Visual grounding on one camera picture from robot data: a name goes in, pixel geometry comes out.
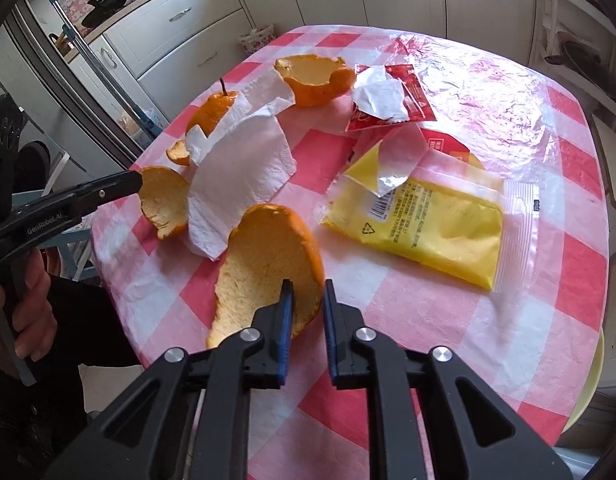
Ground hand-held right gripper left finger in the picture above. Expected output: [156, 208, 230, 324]
[45, 279, 295, 480]

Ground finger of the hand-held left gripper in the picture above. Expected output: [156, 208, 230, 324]
[63, 170, 143, 213]

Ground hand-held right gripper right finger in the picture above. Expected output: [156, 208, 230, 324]
[323, 279, 576, 480]

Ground curved orange peel piece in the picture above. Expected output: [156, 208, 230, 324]
[138, 166, 191, 240]

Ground small orange peel piece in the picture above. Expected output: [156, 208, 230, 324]
[166, 140, 192, 167]

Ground large orange peel half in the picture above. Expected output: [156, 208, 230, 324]
[205, 204, 326, 351]

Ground orange peel with stem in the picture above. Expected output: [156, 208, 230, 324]
[185, 78, 239, 137]

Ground white tissue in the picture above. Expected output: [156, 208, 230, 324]
[180, 67, 298, 261]

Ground yellow packet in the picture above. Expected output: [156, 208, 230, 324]
[315, 140, 541, 293]

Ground red foil lid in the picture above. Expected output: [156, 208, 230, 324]
[418, 127, 484, 172]

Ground bowl-shaped orange peel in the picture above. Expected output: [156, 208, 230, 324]
[274, 55, 356, 108]

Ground red torn sachet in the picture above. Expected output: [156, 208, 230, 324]
[345, 62, 437, 134]

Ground pale yellow bucket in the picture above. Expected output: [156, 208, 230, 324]
[558, 330, 607, 436]

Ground person's left hand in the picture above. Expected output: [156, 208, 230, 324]
[0, 250, 59, 380]

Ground person's black pants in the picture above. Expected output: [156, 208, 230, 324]
[0, 275, 141, 480]

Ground white two-drawer cabinet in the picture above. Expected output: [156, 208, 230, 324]
[68, 0, 262, 117]

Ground black wok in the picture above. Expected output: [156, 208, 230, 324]
[82, 0, 129, 29]

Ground floral waste basket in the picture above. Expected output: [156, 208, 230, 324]
[238, 24, 275, 56]

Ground white trolley rack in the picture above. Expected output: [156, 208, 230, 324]
[530, 0, 616, 117]

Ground grey sliding door frame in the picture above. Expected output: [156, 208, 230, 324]
[3, 0, 160, 167]

